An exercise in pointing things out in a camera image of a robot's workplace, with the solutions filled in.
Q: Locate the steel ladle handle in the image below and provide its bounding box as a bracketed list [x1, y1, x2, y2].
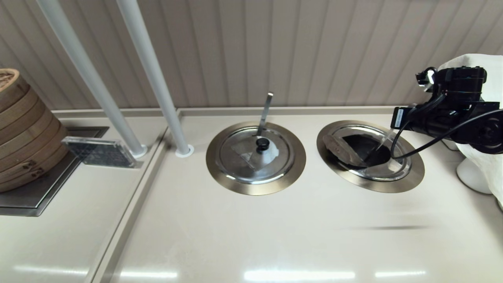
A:
[256, 93, 274, 137]
[365, 129, 395, 164]

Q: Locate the steel hinged lid black knob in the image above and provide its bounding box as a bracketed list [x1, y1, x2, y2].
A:
[216, 126, 295, 184]
[324, 125, 412, 182]

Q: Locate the dark soup pot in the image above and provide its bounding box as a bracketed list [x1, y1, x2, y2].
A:
[341, 135, 393, 168]

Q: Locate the white round base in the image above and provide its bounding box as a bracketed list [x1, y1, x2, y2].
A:
[456, 157, 491, 195]

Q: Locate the white cloth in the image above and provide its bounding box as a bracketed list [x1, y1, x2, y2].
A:
[437, 53, 503, 209]

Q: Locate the grey metal pole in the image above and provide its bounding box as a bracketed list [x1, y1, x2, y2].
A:
[116, 0, 191, 154]
[35, 0, 146, 154]

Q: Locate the clear acrylic sign holder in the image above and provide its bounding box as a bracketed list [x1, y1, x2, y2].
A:
[61, 136, 143, 169]

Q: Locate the bamboo steamer stack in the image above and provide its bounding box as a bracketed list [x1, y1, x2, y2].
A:
[0, 68, 71, 193]

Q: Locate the recessed steel tray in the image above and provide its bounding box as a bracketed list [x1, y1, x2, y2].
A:
[0, 127, 110, 217]

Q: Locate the black cable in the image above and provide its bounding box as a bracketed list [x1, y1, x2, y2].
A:
[390, 94, 503, 160]

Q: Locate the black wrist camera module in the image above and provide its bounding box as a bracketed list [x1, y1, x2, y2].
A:
[416, 66, 488, 104]

